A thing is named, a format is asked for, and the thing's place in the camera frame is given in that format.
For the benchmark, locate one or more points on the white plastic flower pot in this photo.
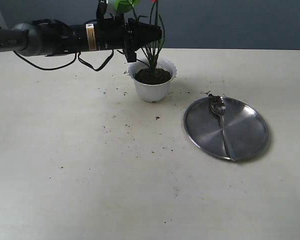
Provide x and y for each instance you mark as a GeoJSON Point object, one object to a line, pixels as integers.
{"type": "Point", "coordinates": [152, 92]}

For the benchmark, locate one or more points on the clump of soil on spork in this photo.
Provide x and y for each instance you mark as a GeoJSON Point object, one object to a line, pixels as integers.
{"type": "Point", "coordinates": [216, 100]}

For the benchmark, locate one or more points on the round stainless steel plate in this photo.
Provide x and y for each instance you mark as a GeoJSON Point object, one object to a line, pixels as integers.
{"type": "Point", "coordinates": [246, 129]}

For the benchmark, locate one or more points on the dark soil in pot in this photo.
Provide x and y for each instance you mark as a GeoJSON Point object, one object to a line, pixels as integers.
{"type": "Point", "coordinates": [149, 77]}

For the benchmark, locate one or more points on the red artificial anthurium flower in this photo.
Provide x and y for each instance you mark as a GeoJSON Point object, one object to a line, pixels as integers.
{"type": "Point", "coordinates": [151, 51]}

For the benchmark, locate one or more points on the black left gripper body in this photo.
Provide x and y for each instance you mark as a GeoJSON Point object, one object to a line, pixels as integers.
{"type": "Point", "coordinates": [116, 34]}

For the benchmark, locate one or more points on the stainless steel spork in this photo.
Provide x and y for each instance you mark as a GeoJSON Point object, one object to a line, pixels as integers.
{"type": "Point", "coordinates": [220, 112]}

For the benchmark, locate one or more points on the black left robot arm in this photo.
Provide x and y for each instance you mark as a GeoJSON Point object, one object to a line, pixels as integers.
{"type": "Point", "coordinates": [53, 38]}

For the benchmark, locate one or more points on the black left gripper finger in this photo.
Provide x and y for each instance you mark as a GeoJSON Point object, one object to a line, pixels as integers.
{"type": "Point", "coordinates": [144, 34]}

